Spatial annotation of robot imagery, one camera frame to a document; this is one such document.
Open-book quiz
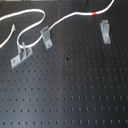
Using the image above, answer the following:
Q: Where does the middle grey metal cable clip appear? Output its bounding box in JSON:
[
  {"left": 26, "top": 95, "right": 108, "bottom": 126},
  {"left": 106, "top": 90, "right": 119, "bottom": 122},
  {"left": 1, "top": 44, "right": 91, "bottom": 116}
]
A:
[{"left": 40, "top": 27, "right": 52, "bottom": 49}]

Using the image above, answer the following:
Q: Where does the grey metal cable clip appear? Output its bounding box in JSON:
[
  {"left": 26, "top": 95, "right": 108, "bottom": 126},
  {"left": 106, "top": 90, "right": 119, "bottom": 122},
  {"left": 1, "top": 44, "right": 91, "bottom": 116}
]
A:
[
  {"left": 11, "top": 43, "right": 33, "bottom": 68},
  {"left": 40, "top": 27, "right": 52, "bottom": 49},
  {"left": 100, "top": 20, "right": 111, "bottom": 44}
]

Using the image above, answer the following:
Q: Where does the left grey metal cable clip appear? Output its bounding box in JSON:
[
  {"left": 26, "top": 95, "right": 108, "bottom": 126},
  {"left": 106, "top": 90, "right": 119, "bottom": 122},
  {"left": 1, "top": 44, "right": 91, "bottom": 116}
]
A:
[{"left": 11, "top": 43, "right": 33, "bottom": 68}]

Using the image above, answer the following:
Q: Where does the right grey metal cable clip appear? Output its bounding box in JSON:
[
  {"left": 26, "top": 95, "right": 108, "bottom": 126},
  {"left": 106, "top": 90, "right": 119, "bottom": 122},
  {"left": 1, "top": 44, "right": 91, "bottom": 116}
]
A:
[{"left": 100, "top": 20, "right": 111, "bottom": 44}]

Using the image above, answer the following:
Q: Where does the frayed white cord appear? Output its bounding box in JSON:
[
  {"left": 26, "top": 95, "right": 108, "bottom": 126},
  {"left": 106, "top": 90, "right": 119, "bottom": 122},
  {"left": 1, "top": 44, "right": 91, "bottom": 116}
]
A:
[{"left": 0, "top": 24, "right": 18, "bottom": 49}]

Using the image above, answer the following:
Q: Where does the white cable with red mark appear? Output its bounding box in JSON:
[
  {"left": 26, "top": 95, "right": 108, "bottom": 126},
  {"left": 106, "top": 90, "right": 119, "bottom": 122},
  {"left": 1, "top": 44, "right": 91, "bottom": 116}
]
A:
[{"left": 0, "top": 0, "right": 116, "bottom": 47}]

